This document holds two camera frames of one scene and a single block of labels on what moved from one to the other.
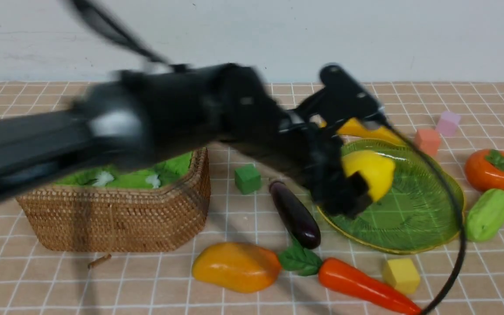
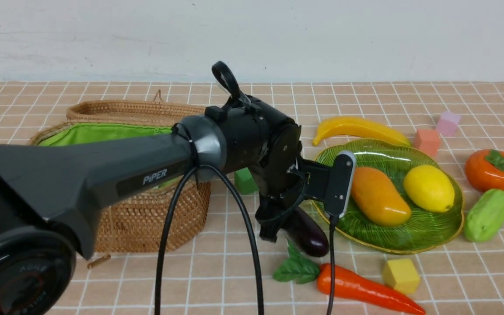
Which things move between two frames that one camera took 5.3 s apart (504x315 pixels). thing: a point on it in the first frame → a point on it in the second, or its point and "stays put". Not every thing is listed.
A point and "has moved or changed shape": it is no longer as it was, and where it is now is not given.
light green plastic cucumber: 487,211 stays put
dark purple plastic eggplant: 299,221 has moved or changed shape
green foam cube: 247,179 stays put
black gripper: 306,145 → 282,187
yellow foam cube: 402,274 stays put
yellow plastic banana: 355,128 stays put
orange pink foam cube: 428,139 stays put
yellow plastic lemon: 378,171 → 429,188
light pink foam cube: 448,123 stays put
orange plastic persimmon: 491,169 stays put
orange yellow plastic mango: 244,267 → 375,194
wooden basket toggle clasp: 107,257 stays put
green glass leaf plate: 416,212 stays put
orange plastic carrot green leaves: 304,261 has moved or changed shape
